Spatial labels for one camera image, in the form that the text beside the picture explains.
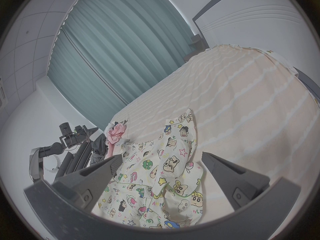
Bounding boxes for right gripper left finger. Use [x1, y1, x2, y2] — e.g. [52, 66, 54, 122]
[52, 155, 123, 211]

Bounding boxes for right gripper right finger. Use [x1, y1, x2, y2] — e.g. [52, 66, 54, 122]
[201, 151, 272, 211]

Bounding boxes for white printed pyjama top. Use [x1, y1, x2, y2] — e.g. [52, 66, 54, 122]
[91, 109, 205, 229]

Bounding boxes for bed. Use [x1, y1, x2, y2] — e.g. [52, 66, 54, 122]
[91, 0, 320, 224]

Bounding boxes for black low cabinet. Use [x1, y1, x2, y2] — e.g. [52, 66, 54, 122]
[54, 134, 93, 179]

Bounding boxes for black garment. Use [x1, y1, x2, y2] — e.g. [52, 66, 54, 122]
[90, 133, 110, 157]

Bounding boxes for pink garment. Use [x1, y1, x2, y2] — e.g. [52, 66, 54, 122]
[105, 123, 128, 157]

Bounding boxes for blue-green curtain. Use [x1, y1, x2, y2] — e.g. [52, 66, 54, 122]
[47, 28, 128, 107]
[61, 0, 199, 104]

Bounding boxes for grey bedside table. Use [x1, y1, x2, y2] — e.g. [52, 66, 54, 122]
[184, 34, 208, 62]

